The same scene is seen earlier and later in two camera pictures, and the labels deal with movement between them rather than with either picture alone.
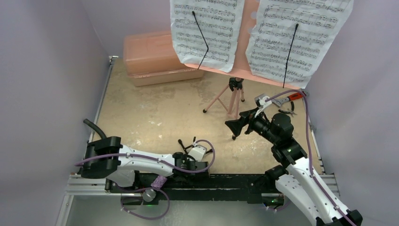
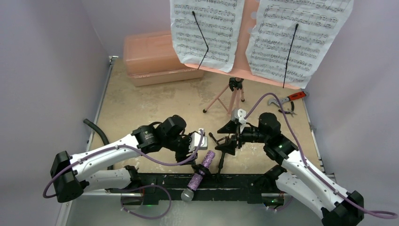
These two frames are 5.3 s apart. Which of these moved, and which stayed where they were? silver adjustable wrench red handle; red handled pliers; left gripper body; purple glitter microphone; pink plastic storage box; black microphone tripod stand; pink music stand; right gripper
Moved: purple glitter microphone; right gripper; left gripper body; black microphone tripod stand
Stayed: red handled pliers; silver adjustable wrench red handle; pink plastic storage box; pink music stand
